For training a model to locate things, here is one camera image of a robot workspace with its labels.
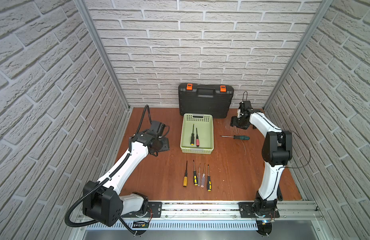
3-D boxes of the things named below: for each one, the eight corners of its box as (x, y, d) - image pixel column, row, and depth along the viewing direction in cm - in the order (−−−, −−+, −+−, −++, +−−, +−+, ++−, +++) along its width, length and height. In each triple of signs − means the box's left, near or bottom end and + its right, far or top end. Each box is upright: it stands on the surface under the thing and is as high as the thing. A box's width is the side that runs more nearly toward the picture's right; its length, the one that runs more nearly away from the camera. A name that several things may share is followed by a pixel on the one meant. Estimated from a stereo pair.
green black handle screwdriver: (221, 138, 104) (222, 135, 102) (221, 136, 105) (221, 134, 102) (248, 140, 104) (249, 137, 101) (247, 138, 104) (249, 136, 102)
